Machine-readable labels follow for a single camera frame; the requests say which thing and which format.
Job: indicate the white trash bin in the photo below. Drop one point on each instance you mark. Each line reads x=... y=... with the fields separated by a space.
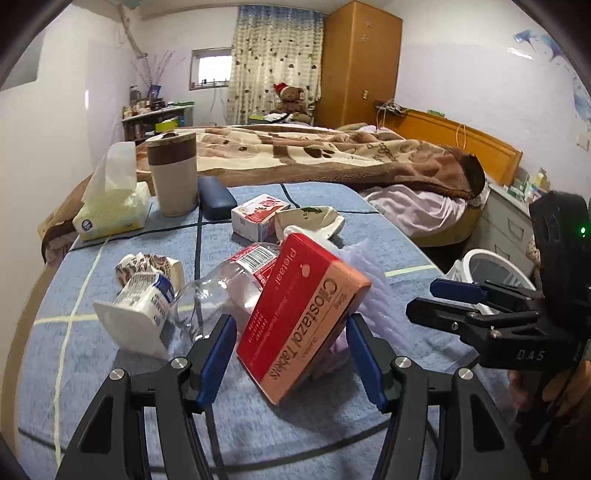
x=489 y=263

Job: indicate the blue checked tablecloth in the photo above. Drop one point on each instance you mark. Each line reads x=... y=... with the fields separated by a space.
x=397 y=240

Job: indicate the green box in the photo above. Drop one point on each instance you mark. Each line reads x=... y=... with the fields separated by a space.
x=167 y=124

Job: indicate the small window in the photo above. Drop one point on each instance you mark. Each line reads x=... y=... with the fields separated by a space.
x=212 y=67

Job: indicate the pink bedsheet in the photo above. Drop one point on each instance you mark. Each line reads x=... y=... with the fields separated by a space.
x=415 y=207

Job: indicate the brown beige lidded canister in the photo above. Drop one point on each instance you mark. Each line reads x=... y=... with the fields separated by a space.
x=173 y=184

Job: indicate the crumpled white paper carton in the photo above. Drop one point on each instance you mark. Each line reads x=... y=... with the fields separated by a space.
x=314 y=219

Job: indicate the boxes on nightstand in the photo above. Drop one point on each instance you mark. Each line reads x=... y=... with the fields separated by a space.
x=531 y=187

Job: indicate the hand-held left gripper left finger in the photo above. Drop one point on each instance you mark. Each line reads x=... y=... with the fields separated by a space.
x=214 y=362

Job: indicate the yellow tissue pack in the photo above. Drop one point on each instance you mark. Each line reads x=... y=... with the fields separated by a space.
x=111 y=212

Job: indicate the vase with purple twigs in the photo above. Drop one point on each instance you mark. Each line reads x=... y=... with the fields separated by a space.
x=152 y=74

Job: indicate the blue wall decal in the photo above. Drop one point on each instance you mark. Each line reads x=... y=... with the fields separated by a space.
x=558 y=50

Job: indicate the air conditioner pipe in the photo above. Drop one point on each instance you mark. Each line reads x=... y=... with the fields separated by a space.
x=131 y=32

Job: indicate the dark blue glasses case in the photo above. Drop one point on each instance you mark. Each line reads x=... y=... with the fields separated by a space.
x=214 y=198

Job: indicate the white blue carton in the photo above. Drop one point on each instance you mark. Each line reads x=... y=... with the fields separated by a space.
x=138 y=300

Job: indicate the wooden headboard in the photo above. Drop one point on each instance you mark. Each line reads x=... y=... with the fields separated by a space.
x=461 y=138

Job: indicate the person's right hand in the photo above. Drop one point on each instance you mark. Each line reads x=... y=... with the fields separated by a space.
x=521 y=390

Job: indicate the crumpled brown printed paper cup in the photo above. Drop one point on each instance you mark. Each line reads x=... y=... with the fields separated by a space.
x=147 y=264

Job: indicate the clear bubble wrap bag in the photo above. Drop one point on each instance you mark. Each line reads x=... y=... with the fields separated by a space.
x=374 y=295

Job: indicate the wooden wardrobe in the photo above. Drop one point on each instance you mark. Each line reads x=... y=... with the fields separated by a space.
x=360 y=69

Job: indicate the patterned curtain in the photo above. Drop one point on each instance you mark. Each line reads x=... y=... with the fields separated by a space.
x=268 y=55

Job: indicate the cluttered side desk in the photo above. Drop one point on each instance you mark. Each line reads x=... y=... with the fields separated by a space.
x=138 y=124

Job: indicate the brown paw print blanket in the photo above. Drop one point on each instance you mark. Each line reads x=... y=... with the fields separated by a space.
x=300 y=152

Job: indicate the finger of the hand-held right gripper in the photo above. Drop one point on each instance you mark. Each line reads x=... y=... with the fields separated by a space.
x=438 y=314
x=455 y=288

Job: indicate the white nightstand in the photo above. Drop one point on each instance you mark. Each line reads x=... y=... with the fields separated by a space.
x=503 y=221

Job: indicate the clear plastic bottle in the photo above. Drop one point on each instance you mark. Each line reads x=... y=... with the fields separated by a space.
x=217 y=286

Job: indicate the red medicine box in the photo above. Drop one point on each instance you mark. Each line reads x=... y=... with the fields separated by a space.
x=300 y=318

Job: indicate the small red white box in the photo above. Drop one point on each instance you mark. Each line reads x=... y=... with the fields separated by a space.
x=258 y=217

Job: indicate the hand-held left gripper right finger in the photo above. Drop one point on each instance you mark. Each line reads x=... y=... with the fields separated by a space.
x=364 y=364

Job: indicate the brown teddy bear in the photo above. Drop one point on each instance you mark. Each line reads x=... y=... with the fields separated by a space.
x=291 y=99

